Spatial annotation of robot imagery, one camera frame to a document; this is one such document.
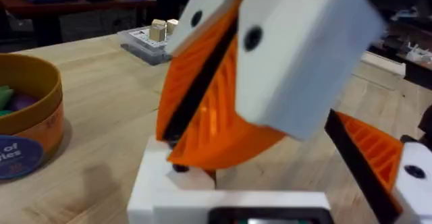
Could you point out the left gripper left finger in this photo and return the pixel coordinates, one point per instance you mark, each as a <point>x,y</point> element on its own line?
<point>148,176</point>

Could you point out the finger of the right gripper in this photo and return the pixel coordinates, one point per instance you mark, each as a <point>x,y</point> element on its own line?
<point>189,72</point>
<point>303,48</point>

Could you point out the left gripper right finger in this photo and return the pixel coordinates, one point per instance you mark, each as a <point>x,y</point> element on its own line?
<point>371,149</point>

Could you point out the white flat slab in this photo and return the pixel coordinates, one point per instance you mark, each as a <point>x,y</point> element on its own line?
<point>383,63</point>

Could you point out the round toy tub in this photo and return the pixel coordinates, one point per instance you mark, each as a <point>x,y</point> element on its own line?
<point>33,116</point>

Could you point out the dark wooden side table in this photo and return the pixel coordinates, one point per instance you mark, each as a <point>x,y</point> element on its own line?
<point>67,6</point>

